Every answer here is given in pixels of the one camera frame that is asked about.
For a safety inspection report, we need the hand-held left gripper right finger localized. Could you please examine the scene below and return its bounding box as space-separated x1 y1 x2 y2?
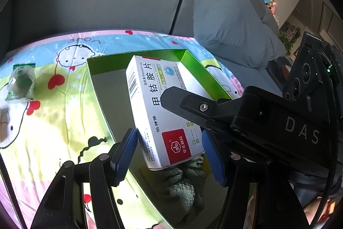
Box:
202 129 312 229

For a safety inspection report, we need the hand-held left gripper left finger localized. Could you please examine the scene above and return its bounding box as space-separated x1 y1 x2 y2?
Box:
31 128 138 229

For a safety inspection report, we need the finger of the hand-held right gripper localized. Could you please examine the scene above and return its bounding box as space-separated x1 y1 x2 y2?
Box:
160 86 243 133

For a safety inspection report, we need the white medicine box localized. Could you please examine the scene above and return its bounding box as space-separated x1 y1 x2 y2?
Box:
125 55 205 171

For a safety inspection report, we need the green knitted scrunchie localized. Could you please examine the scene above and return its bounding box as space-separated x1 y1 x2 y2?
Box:
160 158 210 220

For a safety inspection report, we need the green cardboard box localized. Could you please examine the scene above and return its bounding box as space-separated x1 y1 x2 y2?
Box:
86 49 233 229

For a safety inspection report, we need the printed cartoon blanket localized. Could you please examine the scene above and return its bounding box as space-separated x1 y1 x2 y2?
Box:
0 29 245 229

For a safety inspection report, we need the green potted plant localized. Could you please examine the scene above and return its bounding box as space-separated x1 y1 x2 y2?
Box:
278 23 302 56

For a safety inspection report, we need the grey sofa pillow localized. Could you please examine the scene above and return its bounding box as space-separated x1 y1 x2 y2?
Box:
192 0 288 69

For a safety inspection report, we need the clear plastic packet green label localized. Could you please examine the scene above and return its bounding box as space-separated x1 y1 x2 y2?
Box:
5 62 37 101

